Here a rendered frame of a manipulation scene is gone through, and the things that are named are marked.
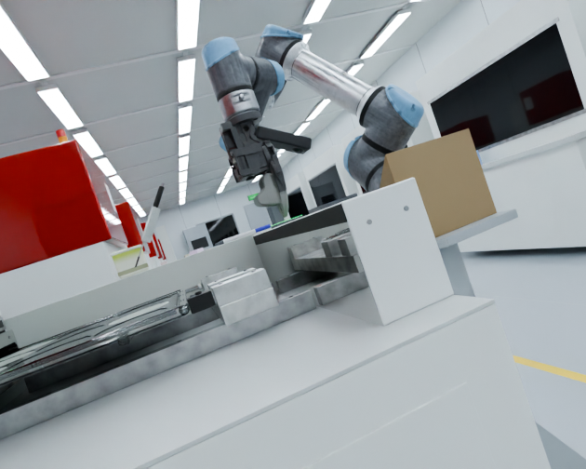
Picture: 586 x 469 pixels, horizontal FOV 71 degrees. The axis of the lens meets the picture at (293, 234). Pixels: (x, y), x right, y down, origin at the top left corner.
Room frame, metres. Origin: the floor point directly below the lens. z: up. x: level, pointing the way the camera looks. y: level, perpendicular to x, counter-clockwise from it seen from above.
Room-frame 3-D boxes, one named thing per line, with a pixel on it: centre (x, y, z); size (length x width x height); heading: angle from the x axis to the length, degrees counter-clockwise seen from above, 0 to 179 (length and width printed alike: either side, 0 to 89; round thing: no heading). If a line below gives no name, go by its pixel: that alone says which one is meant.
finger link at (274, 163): (0.81, -0.01, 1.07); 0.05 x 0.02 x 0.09; 16
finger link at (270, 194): (0.81, 0.02, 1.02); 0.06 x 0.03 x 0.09; 106
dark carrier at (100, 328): (0.66, 0.39, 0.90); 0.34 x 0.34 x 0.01; 15
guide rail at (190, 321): (0.84, 0.32, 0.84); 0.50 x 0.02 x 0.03; 106
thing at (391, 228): (0.71, -0.03, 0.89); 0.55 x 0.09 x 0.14; 16
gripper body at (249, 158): (0.83, 0.02, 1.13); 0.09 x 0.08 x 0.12; 106
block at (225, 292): (0.60, 0.10, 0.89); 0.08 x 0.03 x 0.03; 106
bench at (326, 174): (8.06, -1.17, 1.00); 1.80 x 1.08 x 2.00; 16
